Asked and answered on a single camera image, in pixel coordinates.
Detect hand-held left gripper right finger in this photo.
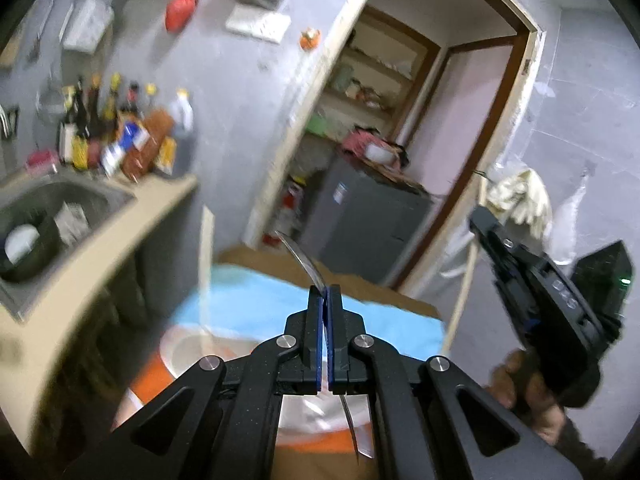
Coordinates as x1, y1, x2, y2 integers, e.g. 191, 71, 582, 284
325, 285, 583, 480

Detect white wall box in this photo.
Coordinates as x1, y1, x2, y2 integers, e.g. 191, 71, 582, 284
60, 0, 113, 51

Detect wooden door frame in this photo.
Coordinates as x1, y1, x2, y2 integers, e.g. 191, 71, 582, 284
245, 0, 546, 291

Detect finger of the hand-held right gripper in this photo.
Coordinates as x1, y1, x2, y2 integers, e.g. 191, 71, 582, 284
469, 205, 521, 281

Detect yellow cap dark bottle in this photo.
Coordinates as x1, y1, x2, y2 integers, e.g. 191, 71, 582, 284
102, 74, 123, 136

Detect white switch plate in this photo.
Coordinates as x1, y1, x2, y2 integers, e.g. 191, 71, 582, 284
225, 7, 292, 43

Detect cream rubber gloves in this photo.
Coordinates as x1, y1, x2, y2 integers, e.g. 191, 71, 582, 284
485, 165, 553, 236

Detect beige kitchen counter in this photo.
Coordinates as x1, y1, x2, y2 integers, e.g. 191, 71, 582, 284
0, 170, 198, 461

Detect pink sponge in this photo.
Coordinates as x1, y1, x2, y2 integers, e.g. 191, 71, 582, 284
25, 149, 58, 171

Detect wooden shelf unit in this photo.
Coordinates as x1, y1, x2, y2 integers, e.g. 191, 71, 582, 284
300, 5, 443, 161

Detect dark sauce bottle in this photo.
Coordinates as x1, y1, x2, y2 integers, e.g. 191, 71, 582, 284
85, 75, 108, 141

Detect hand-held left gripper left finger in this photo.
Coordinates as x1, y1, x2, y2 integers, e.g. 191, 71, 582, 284
65, 285, 328, 480

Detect striped blanket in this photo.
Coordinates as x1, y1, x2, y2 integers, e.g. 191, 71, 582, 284
112, 247, 446, 480

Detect red plastic bag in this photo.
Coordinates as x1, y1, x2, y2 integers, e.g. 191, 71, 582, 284
165, 0, 207, 31

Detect blue white packet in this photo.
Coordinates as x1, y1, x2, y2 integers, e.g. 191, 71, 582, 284
100, 122, 146, 176

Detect metal strainer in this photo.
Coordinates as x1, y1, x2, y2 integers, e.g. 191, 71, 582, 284
35, 82, 68, 126

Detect white bowl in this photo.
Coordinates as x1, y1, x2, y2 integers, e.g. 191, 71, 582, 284
365, 142, 396, 165

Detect wooden board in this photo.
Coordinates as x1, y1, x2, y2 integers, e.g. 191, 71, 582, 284
360, 157, 431, 196

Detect pink cloth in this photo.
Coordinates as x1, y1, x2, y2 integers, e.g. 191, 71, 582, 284
340, 127, 401, 166

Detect green jar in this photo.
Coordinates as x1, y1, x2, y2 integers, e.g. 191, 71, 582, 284
330, 62, 353, 93

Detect dark pump bottle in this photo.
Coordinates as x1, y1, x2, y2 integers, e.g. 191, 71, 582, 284
60, 77, 91, 171

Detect steel sink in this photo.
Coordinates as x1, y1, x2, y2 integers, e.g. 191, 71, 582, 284
0, 180, 137, 283

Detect person's right hand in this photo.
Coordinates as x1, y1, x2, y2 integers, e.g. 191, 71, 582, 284
487, 347, 568, 443

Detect white mesh bag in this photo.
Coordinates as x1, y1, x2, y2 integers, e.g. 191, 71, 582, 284
547, 170, 596, 266

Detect silver spoon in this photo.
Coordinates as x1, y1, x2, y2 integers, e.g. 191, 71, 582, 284
275, 230, 373, 461

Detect black bowl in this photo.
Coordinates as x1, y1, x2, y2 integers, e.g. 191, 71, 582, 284
0, 215, 61, 281

